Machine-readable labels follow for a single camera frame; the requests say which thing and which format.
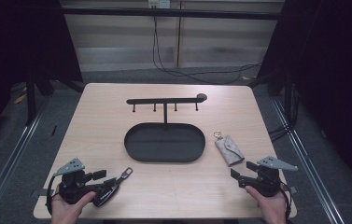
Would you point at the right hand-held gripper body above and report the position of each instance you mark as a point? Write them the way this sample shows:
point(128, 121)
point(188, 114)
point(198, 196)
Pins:
point(267, 182)

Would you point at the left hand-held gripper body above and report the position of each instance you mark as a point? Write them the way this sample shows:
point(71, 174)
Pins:
point(71, 186)

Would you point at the black key fob with carabiner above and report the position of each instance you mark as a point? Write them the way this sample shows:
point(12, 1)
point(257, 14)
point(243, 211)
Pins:
point(105, 196)

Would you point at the person's right hand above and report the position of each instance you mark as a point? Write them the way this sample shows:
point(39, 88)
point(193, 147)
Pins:
point(271, 208)

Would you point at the person's left hand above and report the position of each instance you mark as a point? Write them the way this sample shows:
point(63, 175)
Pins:
point(64, 213)

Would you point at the black key rack with tray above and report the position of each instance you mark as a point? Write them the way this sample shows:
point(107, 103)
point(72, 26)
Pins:
point(164, 143)

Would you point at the black metal stand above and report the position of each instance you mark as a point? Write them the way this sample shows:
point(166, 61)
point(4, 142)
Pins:
point(31, 102)

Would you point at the yellow tape piece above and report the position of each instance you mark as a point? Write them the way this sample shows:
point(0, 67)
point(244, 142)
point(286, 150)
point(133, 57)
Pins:
point(20, 99)

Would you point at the dark curtain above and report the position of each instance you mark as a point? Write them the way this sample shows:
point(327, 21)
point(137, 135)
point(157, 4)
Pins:
point(18, 40)
point(332, 62)

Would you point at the black horizontal bar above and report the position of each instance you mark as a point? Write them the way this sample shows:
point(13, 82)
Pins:
point(170, 13)

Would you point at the metal floor rail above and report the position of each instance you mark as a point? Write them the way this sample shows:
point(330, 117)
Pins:
point(5, 174)
point(307, 168)

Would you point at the white wall socket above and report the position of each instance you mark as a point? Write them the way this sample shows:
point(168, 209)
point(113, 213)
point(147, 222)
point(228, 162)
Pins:
point(159, 3)

